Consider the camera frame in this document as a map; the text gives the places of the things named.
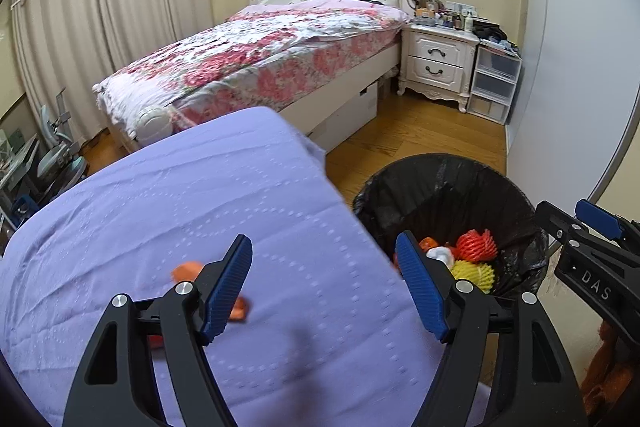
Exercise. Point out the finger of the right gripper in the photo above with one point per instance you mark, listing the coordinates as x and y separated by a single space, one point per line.
562 227
599 220

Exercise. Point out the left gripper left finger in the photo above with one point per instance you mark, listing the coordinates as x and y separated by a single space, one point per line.
115 382

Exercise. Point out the yellow foam fruit net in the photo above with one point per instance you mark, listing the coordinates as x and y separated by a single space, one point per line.
479 274

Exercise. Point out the red foam fruit net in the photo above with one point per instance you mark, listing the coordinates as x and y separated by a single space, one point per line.
476 247

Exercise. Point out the orange plastic bag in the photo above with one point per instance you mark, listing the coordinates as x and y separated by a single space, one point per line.
427 244

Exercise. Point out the orange wrapper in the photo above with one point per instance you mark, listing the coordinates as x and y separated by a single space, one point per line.
189 271

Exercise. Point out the white tissue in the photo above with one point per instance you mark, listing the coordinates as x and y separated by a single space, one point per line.
442 254

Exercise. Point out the black lined trash bin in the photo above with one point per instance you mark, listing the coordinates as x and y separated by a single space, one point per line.
444 196

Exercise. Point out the white sliding wardrobe door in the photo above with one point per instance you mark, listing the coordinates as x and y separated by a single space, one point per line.
577 104

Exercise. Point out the purple table cloth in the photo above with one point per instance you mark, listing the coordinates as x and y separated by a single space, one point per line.
332 337

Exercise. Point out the plastic drawer unit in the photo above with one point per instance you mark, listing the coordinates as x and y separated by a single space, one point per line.
494 82

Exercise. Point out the white nightstand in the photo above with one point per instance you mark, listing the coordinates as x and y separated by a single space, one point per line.
437 63

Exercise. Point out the grey desk chair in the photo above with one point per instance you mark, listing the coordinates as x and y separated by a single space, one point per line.
63 166

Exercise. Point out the white under-bed box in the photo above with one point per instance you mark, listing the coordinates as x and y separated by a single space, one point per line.
347 120

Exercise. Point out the desk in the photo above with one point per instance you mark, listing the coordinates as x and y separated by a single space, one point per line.
17 173

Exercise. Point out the floral bed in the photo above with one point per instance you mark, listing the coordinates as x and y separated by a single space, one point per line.
267 54

